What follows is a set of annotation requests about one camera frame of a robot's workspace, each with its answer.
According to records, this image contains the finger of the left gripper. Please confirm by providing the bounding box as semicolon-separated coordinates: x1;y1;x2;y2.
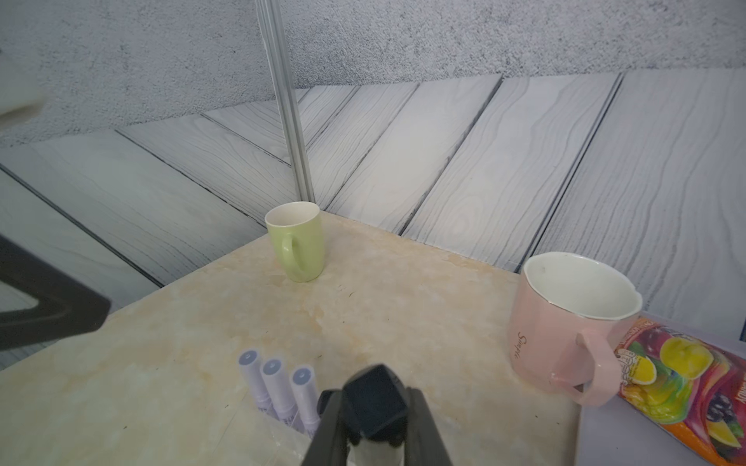
1;237;111;351

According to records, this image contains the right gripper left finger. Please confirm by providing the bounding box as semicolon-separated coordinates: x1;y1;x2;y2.
301;389;349;466

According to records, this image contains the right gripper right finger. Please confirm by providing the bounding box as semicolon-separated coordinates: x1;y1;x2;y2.
404;388;453;466

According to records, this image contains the black lipstick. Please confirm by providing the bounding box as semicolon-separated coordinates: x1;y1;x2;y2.
342;364;409;465

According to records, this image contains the lavender lipstick tube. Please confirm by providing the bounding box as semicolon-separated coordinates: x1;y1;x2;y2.
261;358;298;428
238;349;278;419
291;365;321;438

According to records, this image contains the clear acrylic lipstick organizer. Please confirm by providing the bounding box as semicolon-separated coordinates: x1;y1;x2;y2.
211;390;313;465

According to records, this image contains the pink mug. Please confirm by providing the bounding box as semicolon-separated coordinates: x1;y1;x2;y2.
507;252;643;407

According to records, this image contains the lavender tray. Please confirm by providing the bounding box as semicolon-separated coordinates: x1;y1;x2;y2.
575;316;745;465

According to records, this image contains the green mug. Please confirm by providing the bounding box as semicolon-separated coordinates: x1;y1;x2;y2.
264;201;326;283

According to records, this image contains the colourful snack bag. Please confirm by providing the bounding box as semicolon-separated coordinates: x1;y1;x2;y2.
615;318;745;465

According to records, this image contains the left frame post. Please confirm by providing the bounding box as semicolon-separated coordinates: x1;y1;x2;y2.
256;0;316;203

